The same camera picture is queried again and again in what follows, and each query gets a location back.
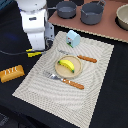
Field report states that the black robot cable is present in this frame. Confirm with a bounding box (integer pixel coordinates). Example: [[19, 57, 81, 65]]
[[0, 38, 54, 56]]

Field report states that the beige bowl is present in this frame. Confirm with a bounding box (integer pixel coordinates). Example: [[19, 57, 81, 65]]
[[116, 4, 128, 31]]

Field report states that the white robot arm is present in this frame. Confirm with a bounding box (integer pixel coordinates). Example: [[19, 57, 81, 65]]
[[15, 0, 54, 50]]

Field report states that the salmon pink board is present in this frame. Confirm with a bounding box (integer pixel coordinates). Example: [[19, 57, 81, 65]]
[[49, 0, 128, 43]]

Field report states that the yellow butter box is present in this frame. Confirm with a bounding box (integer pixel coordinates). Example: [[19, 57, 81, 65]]
[[26, 49, 42, 57]]

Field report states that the orange bread loaf toy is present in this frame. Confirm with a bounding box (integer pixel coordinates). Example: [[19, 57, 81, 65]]
[[0, 65, 24, 83]]

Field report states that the beige woven placemat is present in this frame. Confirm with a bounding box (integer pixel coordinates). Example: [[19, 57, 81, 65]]
[[13, 31, 114, 128]]

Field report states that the knife with wooden handle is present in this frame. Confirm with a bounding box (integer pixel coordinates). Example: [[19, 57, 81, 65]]
[[58, 50, 97, 63]]

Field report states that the fork with wooden handle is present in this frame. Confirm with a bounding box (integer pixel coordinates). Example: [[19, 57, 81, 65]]
[[43, 71, 84, 90]]

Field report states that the dark grey pot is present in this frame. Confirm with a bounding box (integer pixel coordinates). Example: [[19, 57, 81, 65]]
[[81, 0, 106, 25]]

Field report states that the yellow toy banana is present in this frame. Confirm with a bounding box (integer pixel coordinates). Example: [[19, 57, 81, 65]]
[[58, 60, 75, 73]]

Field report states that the grey pan with handle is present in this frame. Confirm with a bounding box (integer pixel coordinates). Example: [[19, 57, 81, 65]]
[[51, 1, 77, 19]]

